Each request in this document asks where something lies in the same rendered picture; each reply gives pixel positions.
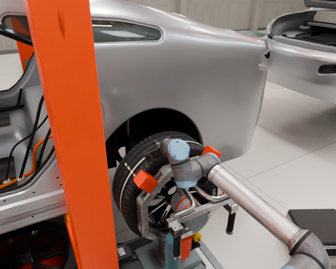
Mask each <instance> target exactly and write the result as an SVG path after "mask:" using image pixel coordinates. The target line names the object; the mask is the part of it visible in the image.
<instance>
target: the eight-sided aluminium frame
mask: <svg viewBox="0 0 336 269"><path fill-rule="evenodd" d="M198 157H199V156H194V157H191V158H190V160H193V159H195V158H198ZM173 176H174V175H173V172H172V169H171V165H170V164H167V165H164V166H162V168H161V169H159V172H158V173H157V174H156V175H155V176H154V179H155V180H156V181H157V182H158V184H157V186H156V187H155V188H154V189H153V191H152V192H151V193H148V192H146V191H144V190H143V191H142V192H141V194H139V196H138V197H137V201H136V204H137V217H138V225H137V226H138V230H139V232H140V234H141V235H142V237H144V238H148V239H150V240H153V241H156V242H159V243H161V244H164V245H165V244H166V239H165V237H166V235H167V234H168V233H170V232H167V233H163V232H161V231H158V230H156V229H154V228H151V227H149V226H148V204H149V203H150V202H151V201H152V200H153V198H154V197H155V196H156V195H157V193H158V192H159V191H160V190H161V189H162V187H163V186H164V185H165V184H166V183H167V181H168V180H169V179H170V178H171V177H173ZM221 194H222V190H221V189H220V188H215V189H212V190H211V195H212V196H218V195H221ZM217 209H218V208H217ZM217 209H214V210H212V211H209V212H207V213H208V215H209V219H210V218H211V216H212V215H213V214H214V213H215V212H216V210H217ZM209 219H208V220H209ZM182 227H183V235H182V236H181V237H182V239H184V238H186V237H188V236H191V235H193V234H196V233H198V232H199V231H200V230H198V231H191V230H190V229H189V228H188V227H187V226H186V225H184V226H182Z"/></svg>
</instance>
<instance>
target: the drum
mask: <svg viewBox="0 0 336 269"><path fill-rule="evenodd" d="M194 199H195V198H194ZM195 202H196V206H195V208H197V207H199V206H201V204H200V203H199V202H198V201H197V200H196V199H195ZM171 206H172V209H173V211H174V212H177V211H180V210H182V209H185V208H187V207H189V206H190V200H189V199H188V198H187V196H186V195H184V196H182V197H181V196H180V195H178V194H177V193H175V194H174V195H173V196H172V198H171ZM208 219H209V215H208V213H204V214H202V215H199V216H197V217H195V218H192V219H190V220H187V221H184V222H183V223H184V225H186V226H187V227H188V228H189V229H190V230H191V231H198V230H200V229H201V228H203V227H204V226H205V225H206V223H207V221H208Z"/></svg>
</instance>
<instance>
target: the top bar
mask: <svg viewBox="0 0 336 269"><path fill-rule="evenodd" d="M232 202H234V201H233V200H232V199H230V198H226V199H223V200H220V201H212V202H209V203H207V204H204V205H202V206H199V207H197V208H194V210H193V211H191V212H189V213H187V214H185V215H183V216H180V217H179V219H178V220H176V221H172V220H171V218H168V219H166V220H165V224H166V226H167V227H168V228H170V227H172V226H175V225H177V224H179V223H182V222H184V221H187V220H190V219H192V218H195V217H197V216H199V215H202V214H204V213H207V212H209V211H212V210H214V209H217V208H219V207H221V206H224V205H226V204H229V203H232Z"/></svg>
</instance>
